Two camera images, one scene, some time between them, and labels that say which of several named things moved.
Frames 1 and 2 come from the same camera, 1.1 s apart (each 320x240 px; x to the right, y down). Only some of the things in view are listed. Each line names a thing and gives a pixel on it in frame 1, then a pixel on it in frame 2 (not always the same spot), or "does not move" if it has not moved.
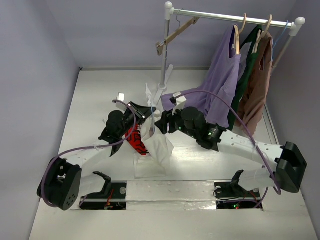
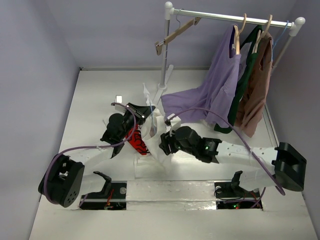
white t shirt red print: [152, 153] does not move
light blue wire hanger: [152, 118] does not move
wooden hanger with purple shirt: [237, 33] does not move
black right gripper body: [169, 122] to [165, 143]
